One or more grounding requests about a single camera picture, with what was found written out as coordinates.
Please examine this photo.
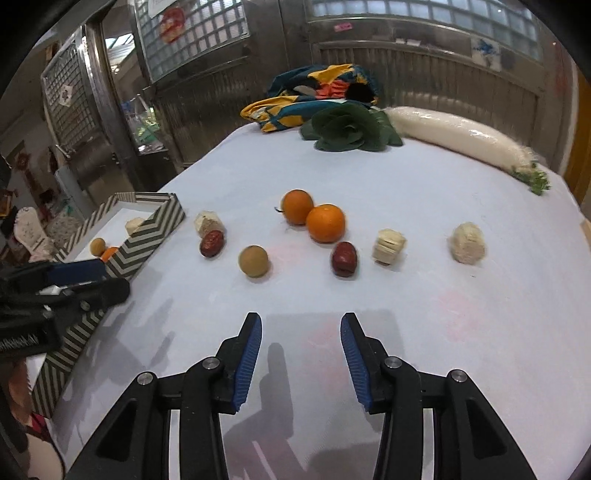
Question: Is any red date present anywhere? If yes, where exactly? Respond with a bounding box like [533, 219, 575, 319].
[199, 229, 225, 258]
[331, 241, 358, 278]

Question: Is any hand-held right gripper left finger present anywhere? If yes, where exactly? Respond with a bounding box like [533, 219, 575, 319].
[65, 312, 264, 480]

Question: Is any metal mesh door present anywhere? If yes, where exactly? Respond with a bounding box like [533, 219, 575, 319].
[41, 34, 130, 190]

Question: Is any white chair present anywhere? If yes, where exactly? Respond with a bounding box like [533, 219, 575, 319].
[11, 208, 56, 264]

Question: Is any blue and white sticker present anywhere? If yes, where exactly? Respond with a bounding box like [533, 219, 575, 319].
[471, 37, 502, 70]

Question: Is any colourful patterned cloth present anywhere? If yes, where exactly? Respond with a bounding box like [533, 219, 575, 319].
[240, 64, 382, 134]

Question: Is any green leafy vegetable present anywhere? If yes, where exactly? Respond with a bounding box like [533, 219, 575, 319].
[300, 102, 404, 153]

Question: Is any floral cushion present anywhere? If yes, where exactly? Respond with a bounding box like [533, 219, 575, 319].
[46, 215, 86, 245]

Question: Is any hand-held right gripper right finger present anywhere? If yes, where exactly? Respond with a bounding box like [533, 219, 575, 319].
[340, 312, 539, 480]

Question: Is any red paper decoration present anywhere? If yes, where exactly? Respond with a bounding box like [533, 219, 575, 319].
[159, 6, 186, 44]

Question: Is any wrapped white radish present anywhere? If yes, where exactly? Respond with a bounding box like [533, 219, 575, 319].
[384, 106, 551, 197]

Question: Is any striped cardboard tray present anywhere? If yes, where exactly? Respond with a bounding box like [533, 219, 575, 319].
[30, 191, 186, 418]

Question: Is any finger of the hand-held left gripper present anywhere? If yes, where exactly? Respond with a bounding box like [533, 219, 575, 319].
[0, 258, 112, 291]
[28, 278, 131, 321]

